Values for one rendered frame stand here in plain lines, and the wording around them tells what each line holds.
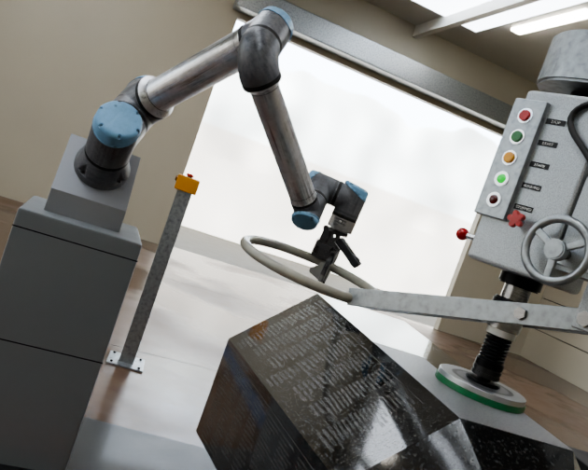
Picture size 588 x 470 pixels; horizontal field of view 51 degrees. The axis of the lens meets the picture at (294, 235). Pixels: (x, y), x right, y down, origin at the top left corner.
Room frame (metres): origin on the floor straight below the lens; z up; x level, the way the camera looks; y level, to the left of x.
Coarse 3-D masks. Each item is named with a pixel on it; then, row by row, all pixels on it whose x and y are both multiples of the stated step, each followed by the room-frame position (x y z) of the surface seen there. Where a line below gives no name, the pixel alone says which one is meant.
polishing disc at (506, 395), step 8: (440, 368) 1.49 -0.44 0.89; (448, 368) 1.51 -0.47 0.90; (456, 368) 1.55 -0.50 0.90; (464, 368) 1.59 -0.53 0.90; (448, 376) 1.45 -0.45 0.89; (456, 376) 1.45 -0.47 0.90; (464, 376) 1.48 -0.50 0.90; (464, 384) 1.41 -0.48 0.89; (472, 384) 1.42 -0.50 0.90; (480, 384) 1.45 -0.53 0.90; (472, 392) 1.40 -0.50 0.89; (480, 392) 1.39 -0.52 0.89; (488, 392) 1.40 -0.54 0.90; (496, 392) 1.43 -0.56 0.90; (504, 392) 1.46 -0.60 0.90; (512, 392) 1.50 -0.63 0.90; (496, 400) 1.39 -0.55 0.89; (504, 400) 1.39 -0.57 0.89; (512, 400) 1.40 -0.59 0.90; (520, 400) 1.43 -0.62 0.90
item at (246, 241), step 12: (252, 240) 1.99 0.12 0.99; (264, 240) 2.07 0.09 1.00; (252, 252) 1.80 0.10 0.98; (288, 252) 2.15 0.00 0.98; (300, 252) 2.16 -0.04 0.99; (264, 264) 1.76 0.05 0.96; (276, 264) 1.74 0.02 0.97; (288, 276) 1.72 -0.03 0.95; (300, 276) 1.71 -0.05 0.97; (348, 276) 2.12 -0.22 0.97; (312, 288) 1.71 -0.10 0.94; (324, 288) 1.71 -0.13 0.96; (336, 288) 1.73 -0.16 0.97; (372, 288) 2.02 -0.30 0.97; (348, 300) 1.74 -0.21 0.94
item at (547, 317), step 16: (352, 288) 1.75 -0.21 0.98; (352, 304) 1.74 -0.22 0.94; (368, 304) 1.70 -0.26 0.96; (384, 304) 1.67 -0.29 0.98; (400, 304) 1.63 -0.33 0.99; (416, 304) 1.60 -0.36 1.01; (432, 304) 1.57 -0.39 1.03; (448, 304) 1.54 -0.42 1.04; (464, 304) 1.51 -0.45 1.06; (480, 304) 1.48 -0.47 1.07; (496, 304) 1.45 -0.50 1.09; (512, 304) 1.43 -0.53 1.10; (528, 304) 1.40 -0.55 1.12; (464, 320) 1.62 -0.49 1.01; (480, 320) 1.58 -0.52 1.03; (496, 320) 1.44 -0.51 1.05; (512, 320) 1.42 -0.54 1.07; (528, 320) 1.39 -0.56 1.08; (544, 320) 1.37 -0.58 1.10; (560, 320) 1.35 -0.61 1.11
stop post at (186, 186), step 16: (176, 192) 3.33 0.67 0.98; (192, 192) 3.32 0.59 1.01; (176, 208) 3.33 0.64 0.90; (176, 224) 3.34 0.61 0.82; (160, 240) 3.33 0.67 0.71; (160, 256) 3.33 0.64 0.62; (160, 272) 3.34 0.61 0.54; (144, 288) 3.33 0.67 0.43; (144, 304) 3.33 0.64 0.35; (144, 320) 3.34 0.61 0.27; (128, 336) 3.33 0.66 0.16; (112, 352) 3.42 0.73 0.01; (128, 352) 3.33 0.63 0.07; (128, 368) 3.28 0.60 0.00
